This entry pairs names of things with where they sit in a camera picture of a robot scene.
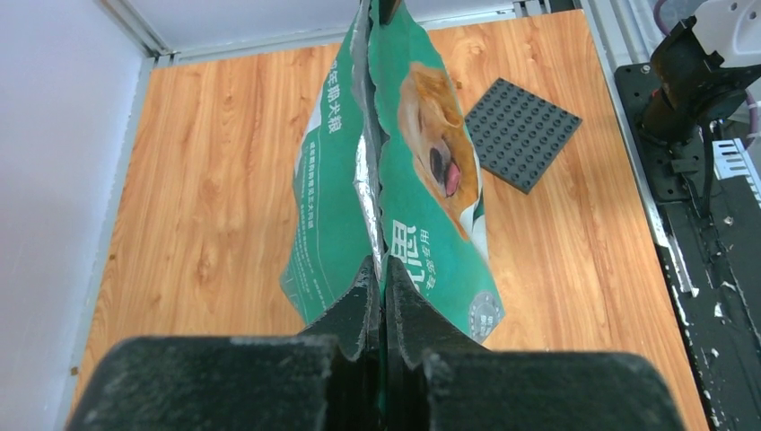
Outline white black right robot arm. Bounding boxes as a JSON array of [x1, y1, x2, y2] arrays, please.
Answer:
[[632, 1, 760, 155]]

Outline green dog food bag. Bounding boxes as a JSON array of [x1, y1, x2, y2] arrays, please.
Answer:
[[281, 1, 504, 343]]

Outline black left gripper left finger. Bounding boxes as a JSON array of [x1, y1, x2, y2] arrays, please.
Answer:
[[67, 258, 381, 430]]

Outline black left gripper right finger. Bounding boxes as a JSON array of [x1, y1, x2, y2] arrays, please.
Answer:
[[385, 257, 683, 430]]

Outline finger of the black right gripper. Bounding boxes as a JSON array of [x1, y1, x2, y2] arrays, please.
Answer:
[[378, 0, 402, 25]]

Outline dark grey studded plate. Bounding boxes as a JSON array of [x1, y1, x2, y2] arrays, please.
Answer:
[[465, 78, 582, 194]]

